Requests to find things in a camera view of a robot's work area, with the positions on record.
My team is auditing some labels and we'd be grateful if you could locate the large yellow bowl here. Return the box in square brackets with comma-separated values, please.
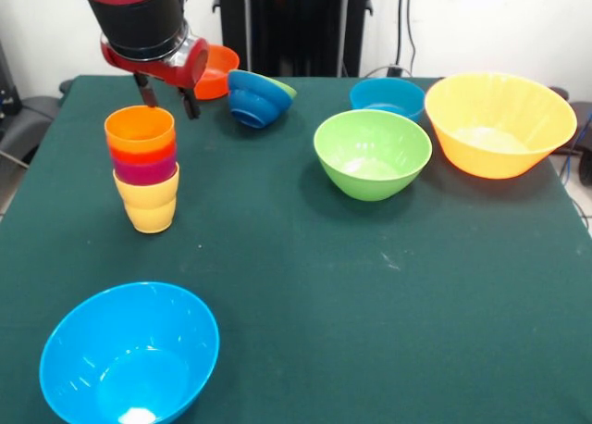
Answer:
[424, 70, 579, 181]

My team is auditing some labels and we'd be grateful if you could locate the small green ribbed bowl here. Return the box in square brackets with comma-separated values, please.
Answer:
[271, 78, 298, 100]

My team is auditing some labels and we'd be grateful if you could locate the red plastic cup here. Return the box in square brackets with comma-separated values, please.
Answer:
[108, 139, 179, 168]

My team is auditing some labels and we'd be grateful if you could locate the black hanging cable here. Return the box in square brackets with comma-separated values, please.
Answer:
[390, 0, 418, 77]

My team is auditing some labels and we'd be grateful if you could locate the dark green tablecloth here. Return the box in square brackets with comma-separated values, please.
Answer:
[0, 74, 592, 424]

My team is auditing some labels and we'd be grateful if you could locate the large green bowl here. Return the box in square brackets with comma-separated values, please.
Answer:
[313, 108, 433, 202]

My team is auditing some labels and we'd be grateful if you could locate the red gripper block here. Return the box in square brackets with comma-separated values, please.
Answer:
[100, 38, 210, 120]

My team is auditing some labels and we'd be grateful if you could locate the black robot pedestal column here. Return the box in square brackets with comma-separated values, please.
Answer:
[210, 0, 374, 78]

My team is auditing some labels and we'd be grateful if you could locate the large light blue bowl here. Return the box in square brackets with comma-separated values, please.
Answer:
[39, 281, 221, 424]

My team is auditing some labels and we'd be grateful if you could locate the purple plastic cup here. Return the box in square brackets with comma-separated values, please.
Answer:
[112, 155, 179, 186]

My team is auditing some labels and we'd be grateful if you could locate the dark blue bowl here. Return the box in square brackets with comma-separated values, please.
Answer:
[227, 69, 295, 130]

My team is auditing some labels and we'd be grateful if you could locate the red plastic bowl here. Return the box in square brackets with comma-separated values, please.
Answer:
[193, 44, 241, 101]

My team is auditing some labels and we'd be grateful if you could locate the small light blue bowl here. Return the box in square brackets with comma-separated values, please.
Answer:
[349, 77, 426, 123]

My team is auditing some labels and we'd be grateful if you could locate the orange ribbed plastic cup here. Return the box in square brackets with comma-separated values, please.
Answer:
[104, 105, 177, 156]

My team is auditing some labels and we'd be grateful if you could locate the dark grey pedestal leg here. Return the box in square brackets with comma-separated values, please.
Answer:
[0, 94, 62, 167]

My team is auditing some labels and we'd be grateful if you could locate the yellow ribbed plastic cup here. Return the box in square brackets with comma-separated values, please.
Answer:
[112, 162, 180, 234]

